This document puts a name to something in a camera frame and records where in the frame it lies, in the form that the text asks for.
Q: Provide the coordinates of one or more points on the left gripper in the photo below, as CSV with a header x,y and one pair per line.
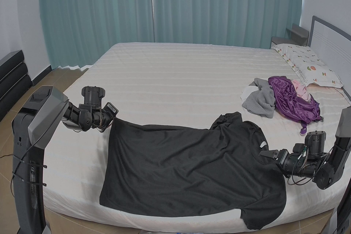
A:
x,y
105,121

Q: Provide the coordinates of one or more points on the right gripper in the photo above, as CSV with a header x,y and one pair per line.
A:
x,y
286,163

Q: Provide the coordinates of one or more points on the black T-shirt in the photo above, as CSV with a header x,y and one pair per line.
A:
x,y
178,167

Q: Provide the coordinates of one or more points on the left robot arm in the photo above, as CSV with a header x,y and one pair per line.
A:
x,y
41,117

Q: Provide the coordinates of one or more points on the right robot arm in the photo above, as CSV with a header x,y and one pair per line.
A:
x,y
329,172

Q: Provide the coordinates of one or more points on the purple satin garment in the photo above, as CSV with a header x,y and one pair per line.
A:
x,y
290,104

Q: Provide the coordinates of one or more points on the grey garment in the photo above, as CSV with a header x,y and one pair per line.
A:
x,y
259,104

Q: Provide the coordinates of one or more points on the pink garment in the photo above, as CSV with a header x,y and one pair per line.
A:
x,y
301,90

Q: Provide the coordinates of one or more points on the white garment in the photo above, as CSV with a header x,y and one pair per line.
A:
x,y
248,93

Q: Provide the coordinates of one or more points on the bed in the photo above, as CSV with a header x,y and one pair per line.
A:
x,y
178,76

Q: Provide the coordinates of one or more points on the white printed pillow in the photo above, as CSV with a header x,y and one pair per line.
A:
x,y
309,63

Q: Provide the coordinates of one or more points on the black chest of drawers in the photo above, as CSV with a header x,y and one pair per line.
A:
x,y
12,76

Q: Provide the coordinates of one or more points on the grey bedside table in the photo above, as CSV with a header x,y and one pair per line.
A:
x,y
297,32

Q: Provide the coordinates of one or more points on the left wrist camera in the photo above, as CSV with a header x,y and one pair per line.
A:
x,y
112,109

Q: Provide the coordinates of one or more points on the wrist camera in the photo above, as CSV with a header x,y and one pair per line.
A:
x,y
299,150
112,109

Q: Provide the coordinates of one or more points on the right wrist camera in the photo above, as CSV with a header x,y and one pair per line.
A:
x,y
299,150

